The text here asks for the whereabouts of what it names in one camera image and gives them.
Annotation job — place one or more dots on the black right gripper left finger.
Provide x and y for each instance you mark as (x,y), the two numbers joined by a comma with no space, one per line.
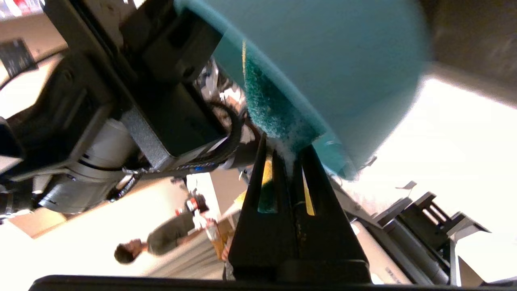
(258,242)

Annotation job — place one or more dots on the person in dark shirt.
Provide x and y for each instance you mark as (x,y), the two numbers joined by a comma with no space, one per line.
(169,234)

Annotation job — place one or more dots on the yellow green sponge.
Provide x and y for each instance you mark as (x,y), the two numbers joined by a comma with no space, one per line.
(274,105)

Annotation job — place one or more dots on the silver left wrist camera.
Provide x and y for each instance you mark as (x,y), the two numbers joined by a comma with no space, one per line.
(145,137)

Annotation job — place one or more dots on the blue plastic bowl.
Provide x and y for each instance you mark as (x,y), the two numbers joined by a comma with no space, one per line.
(343,60)

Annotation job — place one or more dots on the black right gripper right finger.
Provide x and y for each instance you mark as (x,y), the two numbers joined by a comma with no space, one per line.
(331,250)

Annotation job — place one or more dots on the black grey robot torso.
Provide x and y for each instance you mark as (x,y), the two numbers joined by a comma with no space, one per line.
(424,242)

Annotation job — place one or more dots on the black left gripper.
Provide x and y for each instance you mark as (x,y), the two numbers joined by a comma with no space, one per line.
(185,121)

